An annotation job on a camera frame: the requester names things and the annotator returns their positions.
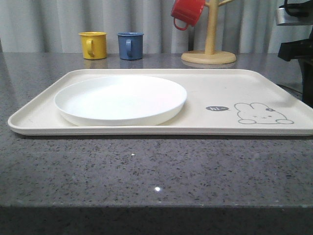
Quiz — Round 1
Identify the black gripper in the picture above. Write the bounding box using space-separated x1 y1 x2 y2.
278 31 313 103

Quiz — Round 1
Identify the white round plate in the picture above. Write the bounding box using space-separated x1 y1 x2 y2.
54 75 187 126

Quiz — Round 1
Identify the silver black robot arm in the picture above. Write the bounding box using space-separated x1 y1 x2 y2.
275 0 313 107

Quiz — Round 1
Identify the cream rabbit print tray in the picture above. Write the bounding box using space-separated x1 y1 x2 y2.
8 69 313 136

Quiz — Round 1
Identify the wooden mug tree stand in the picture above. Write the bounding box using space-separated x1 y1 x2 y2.
181 0 236 65

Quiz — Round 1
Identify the red enamel mug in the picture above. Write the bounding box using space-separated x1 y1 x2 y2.
171 0 206 31

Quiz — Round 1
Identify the blue enamel mug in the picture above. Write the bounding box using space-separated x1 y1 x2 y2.
117 32 144 60

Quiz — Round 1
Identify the yellow enamel mug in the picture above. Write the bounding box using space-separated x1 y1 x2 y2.
79 31 107 60

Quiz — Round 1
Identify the grey pleated curtain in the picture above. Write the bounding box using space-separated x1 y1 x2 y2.
0 0 313 54

